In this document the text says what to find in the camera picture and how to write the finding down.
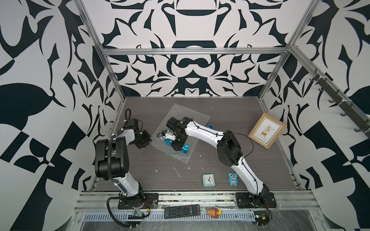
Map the clear bubble wrap sheet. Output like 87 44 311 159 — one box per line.
151 104 210 163

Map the blue tape dispenser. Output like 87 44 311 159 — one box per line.
206 124 215 130

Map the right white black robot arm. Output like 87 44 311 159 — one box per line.
166 117 270 204

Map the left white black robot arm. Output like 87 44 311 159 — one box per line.
94 108 152 208

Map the small teal alarm clock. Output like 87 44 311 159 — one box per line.
202 174 215 187

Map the left small circuit board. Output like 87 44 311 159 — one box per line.
127 210 150 219

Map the small circuit board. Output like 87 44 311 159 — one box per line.
253 210 272 227
127 210 150 219

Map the blue owl figurine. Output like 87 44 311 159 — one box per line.
228 172 239 186

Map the black remote control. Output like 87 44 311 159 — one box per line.
164 205 201 219

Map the wooden framed picture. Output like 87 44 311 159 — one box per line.
248 113 287 149

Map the red yellow toy figure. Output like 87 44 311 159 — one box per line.
207 208 223 219

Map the right small circuit board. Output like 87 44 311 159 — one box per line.
253 210 272 227

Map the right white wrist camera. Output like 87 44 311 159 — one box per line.
165 131 176 143

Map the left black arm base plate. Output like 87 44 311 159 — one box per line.
118 193 159 209

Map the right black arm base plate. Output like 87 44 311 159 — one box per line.
235 193 277 208

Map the black wall hook rack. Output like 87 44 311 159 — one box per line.
310 74 370 139

